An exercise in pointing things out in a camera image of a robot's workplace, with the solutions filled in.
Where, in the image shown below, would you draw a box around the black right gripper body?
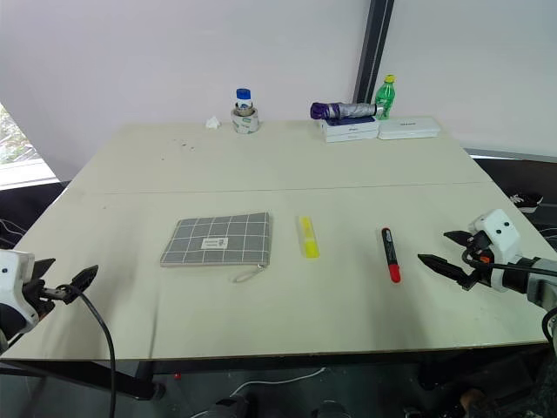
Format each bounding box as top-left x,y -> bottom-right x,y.
460,230 -> 494,292

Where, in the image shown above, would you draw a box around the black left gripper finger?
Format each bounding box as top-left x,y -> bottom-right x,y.
31,258 -> 57,280
64,264 -> 99,305

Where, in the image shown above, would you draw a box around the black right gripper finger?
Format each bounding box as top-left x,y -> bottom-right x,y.
443,229 -> 473,250
417,253 -> 474,289

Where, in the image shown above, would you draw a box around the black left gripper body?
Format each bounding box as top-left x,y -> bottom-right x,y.
22,277 -> 74,322

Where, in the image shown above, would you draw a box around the grey checked pencil pouch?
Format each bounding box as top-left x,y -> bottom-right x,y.
159,212 -> 272,285

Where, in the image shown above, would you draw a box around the black marker with red cap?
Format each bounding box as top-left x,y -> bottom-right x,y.
380,226 -> 403,285

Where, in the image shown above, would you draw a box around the black and white shoe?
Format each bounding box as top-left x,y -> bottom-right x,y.
507,192 -> 546,215

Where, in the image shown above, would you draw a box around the flat white box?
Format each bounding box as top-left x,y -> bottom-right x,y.
377,116 -> 441,141

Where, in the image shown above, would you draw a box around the yellow highlighter pen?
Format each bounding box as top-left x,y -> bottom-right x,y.
298,215 -> 321,260

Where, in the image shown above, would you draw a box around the thin white box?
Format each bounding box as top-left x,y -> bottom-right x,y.
325,131 -> 379,144

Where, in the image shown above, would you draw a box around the white box with blue lid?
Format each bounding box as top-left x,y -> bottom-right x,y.
320,115 -> 379,136

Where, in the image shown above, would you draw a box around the green bottle with yellow cap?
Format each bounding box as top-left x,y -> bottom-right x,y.
373,74 -> 399,121

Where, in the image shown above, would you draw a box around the folded purple silver umbrella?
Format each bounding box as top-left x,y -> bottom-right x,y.
309,101 -> 379,121

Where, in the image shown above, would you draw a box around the dark rounded shape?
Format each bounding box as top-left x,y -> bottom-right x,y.
203,390 -> 254,418

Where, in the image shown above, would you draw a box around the printed tape roll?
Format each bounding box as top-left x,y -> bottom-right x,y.
230,105 -> 260,135

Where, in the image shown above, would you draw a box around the white bottle with blue cap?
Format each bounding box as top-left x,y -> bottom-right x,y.
234,88 -> 255,112

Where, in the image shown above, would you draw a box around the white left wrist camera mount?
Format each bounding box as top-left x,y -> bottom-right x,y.
0,249 -> 37,346

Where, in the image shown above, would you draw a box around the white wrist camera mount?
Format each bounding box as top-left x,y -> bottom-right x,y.
0,249 -> 37,346
467,208 -> 522,265

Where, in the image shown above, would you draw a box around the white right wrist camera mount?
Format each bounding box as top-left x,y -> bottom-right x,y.
467,208 -> 522,265

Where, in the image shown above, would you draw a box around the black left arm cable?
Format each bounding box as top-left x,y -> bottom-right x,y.
56,283 -> 117,418

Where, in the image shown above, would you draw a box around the white floor cable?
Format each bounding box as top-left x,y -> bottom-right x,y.
229,367 -> 327,395

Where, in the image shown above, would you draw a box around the dark vertical wall post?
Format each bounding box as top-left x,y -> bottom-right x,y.
352,0 -> 397,105

